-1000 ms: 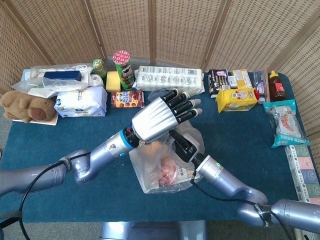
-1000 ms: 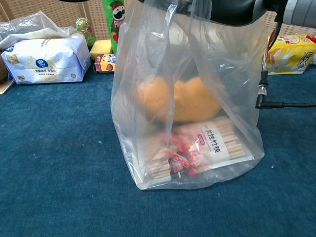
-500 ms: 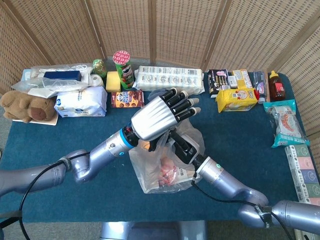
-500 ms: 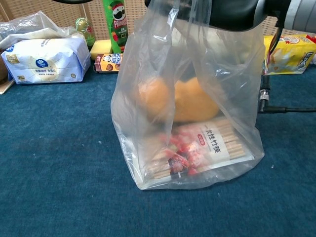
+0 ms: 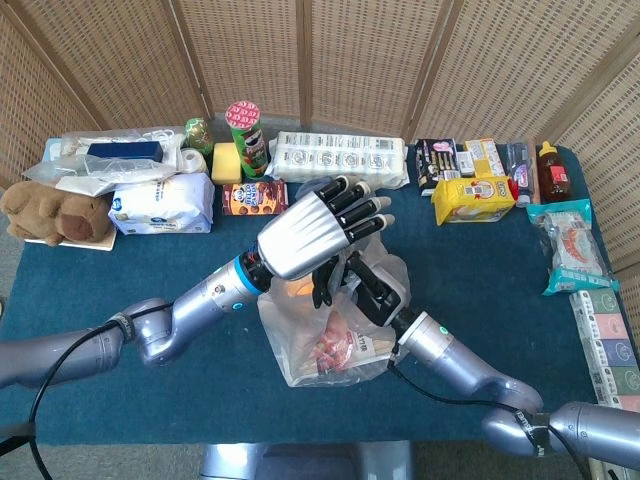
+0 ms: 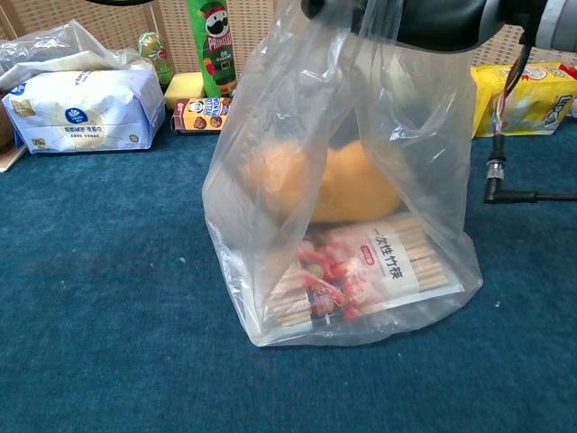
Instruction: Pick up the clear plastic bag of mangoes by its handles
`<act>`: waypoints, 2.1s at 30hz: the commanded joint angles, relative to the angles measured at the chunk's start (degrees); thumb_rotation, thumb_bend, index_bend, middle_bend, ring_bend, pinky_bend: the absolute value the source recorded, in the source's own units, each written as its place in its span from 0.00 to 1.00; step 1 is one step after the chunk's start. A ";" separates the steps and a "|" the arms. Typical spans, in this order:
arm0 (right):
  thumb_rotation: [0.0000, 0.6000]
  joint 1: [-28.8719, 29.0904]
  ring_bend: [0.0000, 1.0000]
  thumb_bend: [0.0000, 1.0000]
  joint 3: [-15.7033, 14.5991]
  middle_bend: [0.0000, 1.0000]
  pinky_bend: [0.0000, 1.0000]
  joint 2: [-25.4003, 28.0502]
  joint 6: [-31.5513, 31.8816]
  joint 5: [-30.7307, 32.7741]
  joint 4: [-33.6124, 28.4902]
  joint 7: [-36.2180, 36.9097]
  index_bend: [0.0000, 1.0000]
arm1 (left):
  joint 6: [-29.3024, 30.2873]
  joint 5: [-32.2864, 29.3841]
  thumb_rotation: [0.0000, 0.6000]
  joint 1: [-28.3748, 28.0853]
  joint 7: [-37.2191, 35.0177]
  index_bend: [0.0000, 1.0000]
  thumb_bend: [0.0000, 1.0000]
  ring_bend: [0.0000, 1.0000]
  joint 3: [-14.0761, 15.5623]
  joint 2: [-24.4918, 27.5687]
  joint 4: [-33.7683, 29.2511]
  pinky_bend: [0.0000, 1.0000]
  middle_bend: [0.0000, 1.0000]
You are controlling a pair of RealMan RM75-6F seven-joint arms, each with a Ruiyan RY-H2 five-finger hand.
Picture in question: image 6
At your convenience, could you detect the blue felt table cover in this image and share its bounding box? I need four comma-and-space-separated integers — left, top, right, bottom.
0, 101, 577, 433

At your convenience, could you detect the crumpled clear bag with goods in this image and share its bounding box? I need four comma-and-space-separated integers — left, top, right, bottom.
0, 18, 154, 91

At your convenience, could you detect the brown panda cookie box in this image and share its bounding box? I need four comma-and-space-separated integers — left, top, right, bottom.
170, 97, 234, 135

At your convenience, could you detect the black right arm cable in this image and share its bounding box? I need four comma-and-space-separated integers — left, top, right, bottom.
481, 42, 577, 205

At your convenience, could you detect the yellow sponge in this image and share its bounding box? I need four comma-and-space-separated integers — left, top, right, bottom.
162, 71, 206, 109

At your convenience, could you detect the green bottle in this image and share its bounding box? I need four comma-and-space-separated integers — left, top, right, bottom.
137, 31, 175, 89

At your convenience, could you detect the brown capybara plush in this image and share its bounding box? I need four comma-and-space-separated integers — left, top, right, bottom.
0, 106, 14, 148

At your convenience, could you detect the yellow plush toy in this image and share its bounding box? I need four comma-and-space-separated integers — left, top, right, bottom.
241, 137, 405, 225

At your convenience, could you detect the white flat board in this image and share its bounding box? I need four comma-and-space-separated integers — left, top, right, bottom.
0, 143, 28, 173

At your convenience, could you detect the white blue tissue pack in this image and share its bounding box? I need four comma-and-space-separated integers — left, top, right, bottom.
2, 67, 166, 157

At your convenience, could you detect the wicker folding screen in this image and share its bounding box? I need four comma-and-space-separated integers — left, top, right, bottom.
0, 0, 577, 76

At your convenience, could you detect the yellow snack bag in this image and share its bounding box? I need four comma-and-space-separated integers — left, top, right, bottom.
471, 61, 577, 139

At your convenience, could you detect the clear plastic shopping bag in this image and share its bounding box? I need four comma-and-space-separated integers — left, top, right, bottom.
201, 0, 484, 348

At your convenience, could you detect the bamboo chopsticks pack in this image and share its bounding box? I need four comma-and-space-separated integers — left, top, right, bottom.
261, 216, 465, 330

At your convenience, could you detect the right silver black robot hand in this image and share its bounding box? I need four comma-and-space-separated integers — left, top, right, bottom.
301, 0, 549, 53

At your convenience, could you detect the green Pringles can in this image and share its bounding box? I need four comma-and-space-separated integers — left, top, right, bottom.
187, 0, 238, 98

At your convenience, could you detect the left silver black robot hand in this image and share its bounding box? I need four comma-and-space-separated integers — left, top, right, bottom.
83, 0, 155, 7

